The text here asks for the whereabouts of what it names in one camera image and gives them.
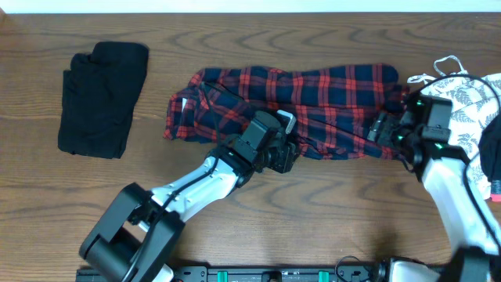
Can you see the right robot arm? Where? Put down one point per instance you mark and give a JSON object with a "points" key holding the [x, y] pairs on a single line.
{"points": [[421, 136]]}

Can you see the black folded garment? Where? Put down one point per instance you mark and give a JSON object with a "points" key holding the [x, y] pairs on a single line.
{"points": [[100, 91]]}

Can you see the dark navy garment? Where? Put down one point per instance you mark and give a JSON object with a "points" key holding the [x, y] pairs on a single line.
{"points": [[489, 148]]}

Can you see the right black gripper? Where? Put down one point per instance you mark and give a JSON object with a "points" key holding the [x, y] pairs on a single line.
{"points": [[381, 129]]}

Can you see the red navy plaid shirt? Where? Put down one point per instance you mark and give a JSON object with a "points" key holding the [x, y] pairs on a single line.
{"points": [[334, 107]]}

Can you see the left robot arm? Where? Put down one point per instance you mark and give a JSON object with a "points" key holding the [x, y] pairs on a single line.
{"points": [[136, 234]]}

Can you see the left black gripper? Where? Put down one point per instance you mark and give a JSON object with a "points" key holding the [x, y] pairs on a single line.
{"points": [[286, 157]]}

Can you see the white fern print cloth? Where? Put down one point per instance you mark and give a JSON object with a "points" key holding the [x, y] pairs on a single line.
{"points": [[474, 105]]}

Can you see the red object at edge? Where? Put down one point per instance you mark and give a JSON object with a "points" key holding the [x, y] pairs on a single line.
{"points": [[496, 191]]}

